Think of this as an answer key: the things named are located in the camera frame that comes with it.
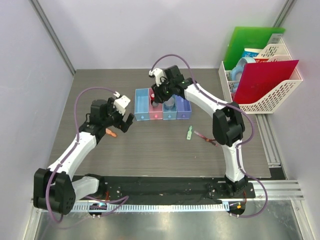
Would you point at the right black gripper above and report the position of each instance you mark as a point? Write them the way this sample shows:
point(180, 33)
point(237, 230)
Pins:
point(159, 97)

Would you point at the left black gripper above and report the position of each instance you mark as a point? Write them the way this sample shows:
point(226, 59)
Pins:
point(111, 108)

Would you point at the light blue drawer box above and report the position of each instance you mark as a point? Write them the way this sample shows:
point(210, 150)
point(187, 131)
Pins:
point(141, 104)

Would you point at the clear paper clip jar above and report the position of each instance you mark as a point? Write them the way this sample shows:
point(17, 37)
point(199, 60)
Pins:
point(170, 104)

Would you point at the pink drawer box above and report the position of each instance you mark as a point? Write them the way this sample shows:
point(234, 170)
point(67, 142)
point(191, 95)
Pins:
point(155, 112)

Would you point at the orange utility knife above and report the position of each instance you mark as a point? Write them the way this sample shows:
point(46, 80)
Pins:
point(110, 133)

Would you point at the green correction tape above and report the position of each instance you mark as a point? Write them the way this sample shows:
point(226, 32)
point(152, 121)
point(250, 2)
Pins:
point(189, 133)

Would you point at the red ink bottle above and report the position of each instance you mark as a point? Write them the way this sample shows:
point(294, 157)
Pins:
point(152, 96)

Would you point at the purple drawer box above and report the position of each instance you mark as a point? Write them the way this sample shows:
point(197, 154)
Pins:
point(183, 108)

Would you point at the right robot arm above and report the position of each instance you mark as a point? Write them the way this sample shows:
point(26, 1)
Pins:
point(227, 122)

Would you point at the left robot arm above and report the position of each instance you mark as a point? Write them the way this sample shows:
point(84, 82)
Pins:
point(53, 187)

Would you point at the dark red pen refill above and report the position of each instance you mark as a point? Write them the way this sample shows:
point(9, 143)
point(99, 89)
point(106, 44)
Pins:
point(208, 140)

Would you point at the blue tape roll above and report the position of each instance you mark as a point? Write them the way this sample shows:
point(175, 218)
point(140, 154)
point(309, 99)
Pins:
point(237, 70)

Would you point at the magenta folder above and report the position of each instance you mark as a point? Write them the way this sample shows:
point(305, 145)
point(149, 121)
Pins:
point(258, 79)

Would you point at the green folder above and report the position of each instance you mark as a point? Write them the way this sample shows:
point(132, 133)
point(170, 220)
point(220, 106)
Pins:
point(247, 37)

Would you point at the blue white book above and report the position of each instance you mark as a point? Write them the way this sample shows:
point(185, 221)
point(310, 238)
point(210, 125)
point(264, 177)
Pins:
point(251, 52)

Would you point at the red white book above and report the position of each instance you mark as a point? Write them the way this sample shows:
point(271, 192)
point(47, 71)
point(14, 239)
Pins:
point(261, 60)

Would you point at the white file organizer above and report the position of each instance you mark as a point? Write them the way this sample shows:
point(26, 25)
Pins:
point(272, 100)

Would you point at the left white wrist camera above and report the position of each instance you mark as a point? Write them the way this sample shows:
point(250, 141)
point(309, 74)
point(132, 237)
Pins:
point(121, 103)

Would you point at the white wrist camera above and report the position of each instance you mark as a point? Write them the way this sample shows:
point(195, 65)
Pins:
point(121, 103)
point(159, 76)

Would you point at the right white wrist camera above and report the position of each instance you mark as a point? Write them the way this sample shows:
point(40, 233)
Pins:
point(159, 76)

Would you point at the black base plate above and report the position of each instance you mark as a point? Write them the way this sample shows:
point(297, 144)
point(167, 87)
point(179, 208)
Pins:
point(176, 189)

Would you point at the slotted cable duct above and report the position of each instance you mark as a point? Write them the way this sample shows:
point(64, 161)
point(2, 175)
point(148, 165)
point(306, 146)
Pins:
point(94, 207)

